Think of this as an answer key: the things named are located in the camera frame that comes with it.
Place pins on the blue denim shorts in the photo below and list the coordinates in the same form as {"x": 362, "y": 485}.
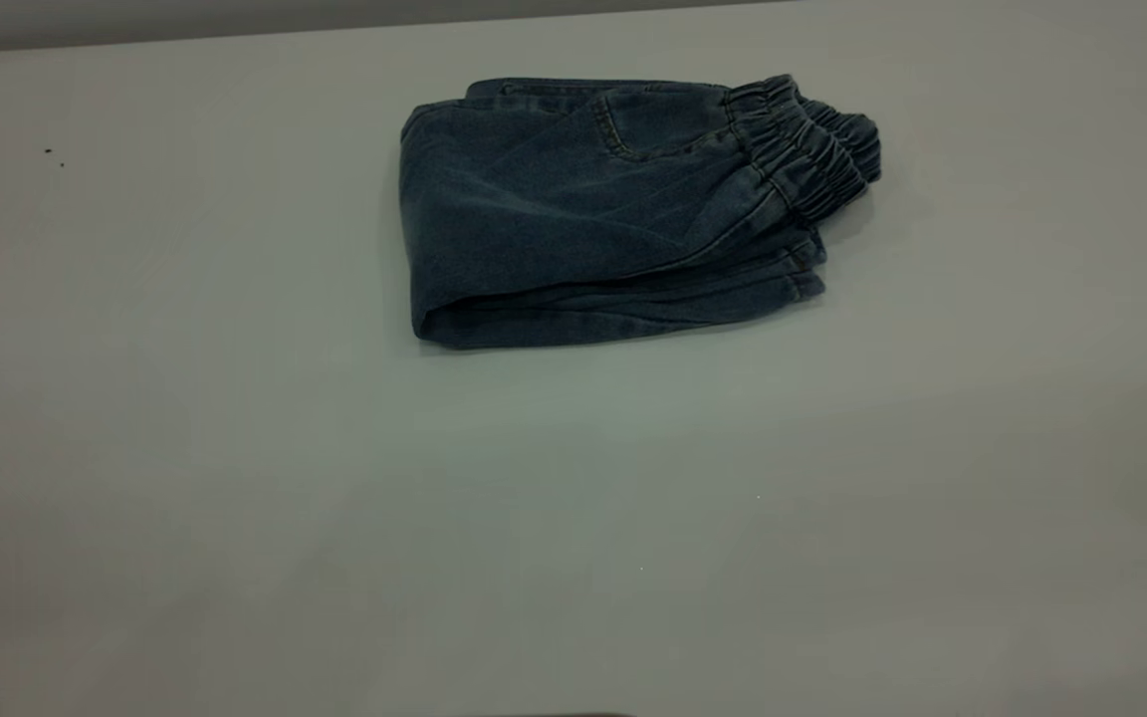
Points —
{"x": 573, "y": 219}

